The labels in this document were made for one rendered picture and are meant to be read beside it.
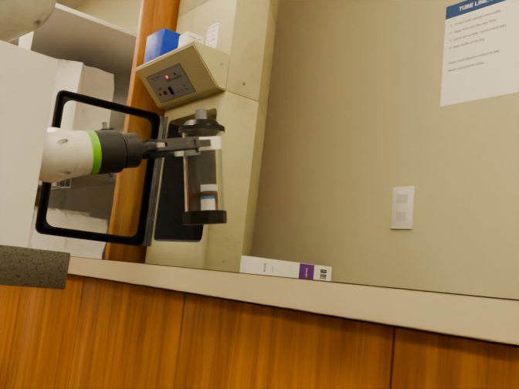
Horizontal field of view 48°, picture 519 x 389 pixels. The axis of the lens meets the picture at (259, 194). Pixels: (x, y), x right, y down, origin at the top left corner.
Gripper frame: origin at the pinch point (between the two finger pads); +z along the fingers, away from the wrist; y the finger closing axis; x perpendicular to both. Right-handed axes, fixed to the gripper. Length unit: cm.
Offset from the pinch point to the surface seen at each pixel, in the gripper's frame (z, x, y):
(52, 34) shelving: 21, -75, 155
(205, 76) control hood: 10.7, -19.4, 11.4
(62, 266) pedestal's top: -51, 18, -53
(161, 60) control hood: 6.0, -27.1, 24.9
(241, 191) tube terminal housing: 16.6, 11.3, 10.2
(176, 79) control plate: 9.1, -21.5, 23.7
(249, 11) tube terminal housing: 25.7, -37.1, 8.7
